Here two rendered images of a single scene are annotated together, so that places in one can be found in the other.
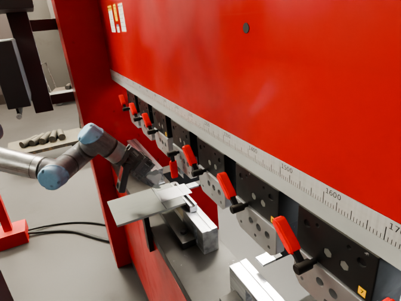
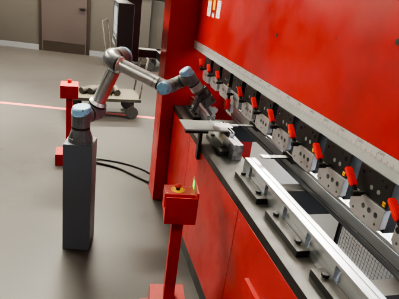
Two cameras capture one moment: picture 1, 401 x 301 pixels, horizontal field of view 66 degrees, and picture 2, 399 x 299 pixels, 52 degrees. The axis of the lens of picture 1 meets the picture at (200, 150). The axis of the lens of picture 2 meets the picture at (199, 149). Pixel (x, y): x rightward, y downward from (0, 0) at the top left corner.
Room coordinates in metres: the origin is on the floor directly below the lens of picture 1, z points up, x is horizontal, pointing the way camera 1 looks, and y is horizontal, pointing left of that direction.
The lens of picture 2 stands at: (-1.33, -0.05, 1.77)
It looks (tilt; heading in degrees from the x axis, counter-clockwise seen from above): 21 degrees down; 7
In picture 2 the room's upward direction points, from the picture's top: 8 degrees clockwise
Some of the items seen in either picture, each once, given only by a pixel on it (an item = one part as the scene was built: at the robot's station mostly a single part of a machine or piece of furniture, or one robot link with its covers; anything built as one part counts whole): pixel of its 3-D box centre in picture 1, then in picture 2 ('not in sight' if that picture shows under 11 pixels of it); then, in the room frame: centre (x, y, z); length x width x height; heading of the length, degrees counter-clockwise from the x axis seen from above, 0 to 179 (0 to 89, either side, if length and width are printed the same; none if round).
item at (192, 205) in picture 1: (182, 196); (227, 129); (1.08, 0.09, 0.98); 0.20 x 0.03 x 0.03; 24
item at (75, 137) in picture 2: not in sight; (81, 133); (0.98, 0.99, 0.82); 0.15 x 0.15 x 0.10
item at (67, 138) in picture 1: (48, 130); (106, 83); (3.91, 1.96, 0.42); 1.04 x 0.61 x 0.84; 114
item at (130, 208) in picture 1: (145, 202); (203, 125); (1.04, 0.23, 1.00); 0.26 x 0.18 x 0.01; 114
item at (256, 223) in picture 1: (270, 203); (271, 114); (0.57, -0.14, 1.26); 0.15 x 0.09 x 0.17; 24
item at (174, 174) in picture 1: (175, 164); (229, 101); (0.93, 0.09, 1.20); 0.04 x 0.02 x 0.10; 114
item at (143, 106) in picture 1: (153, 117); (221, 76); (1.30, 0.19, 1.26); 0.15 x 0.09 x 0.17; 24
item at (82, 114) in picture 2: not in sight; (81, 115); (0.99, 0.99, 0.94); 0.13 x 0.12 x 0.14; 169
